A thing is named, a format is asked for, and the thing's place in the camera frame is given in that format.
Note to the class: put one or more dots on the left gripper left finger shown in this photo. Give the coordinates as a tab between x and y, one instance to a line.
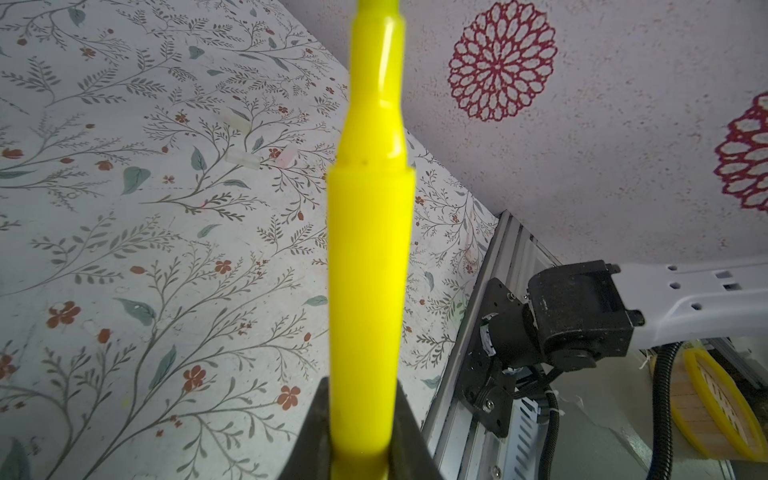
311	456

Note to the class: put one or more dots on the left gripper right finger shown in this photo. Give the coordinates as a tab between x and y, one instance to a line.
409	457

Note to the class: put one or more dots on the yellow highlighter pen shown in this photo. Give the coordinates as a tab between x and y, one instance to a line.
370	209

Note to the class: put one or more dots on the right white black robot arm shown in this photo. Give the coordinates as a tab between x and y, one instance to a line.
578	314

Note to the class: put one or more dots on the yellow rimmed bamboo basket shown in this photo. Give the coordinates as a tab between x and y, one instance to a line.
710	411

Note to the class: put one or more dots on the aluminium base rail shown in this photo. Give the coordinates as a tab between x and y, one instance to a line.
473	429

